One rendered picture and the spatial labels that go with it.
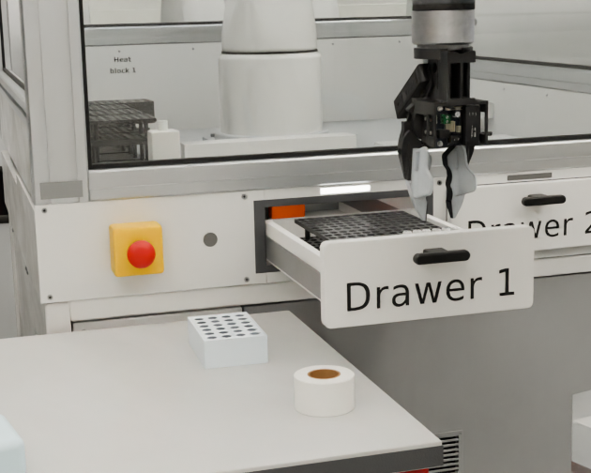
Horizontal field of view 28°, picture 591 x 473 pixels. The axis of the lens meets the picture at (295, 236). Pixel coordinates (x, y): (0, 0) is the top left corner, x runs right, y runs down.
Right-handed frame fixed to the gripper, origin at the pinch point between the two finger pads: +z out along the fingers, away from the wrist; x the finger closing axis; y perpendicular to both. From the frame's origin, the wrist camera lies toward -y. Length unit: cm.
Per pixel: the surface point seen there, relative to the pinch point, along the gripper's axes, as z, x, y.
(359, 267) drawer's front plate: 7.2, -9.8, -1.4
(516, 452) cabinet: 50, 31, -36
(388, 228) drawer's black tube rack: 6.5, 2.1, -20.6
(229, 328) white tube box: 16.7, -23.7, -13.9
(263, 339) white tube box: 17.2, -20.6, -8.6
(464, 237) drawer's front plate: 4.5, 4.6, -1.2
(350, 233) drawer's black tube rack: 6.5, -4.2, -19.6
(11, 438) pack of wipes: 16, -55, 19
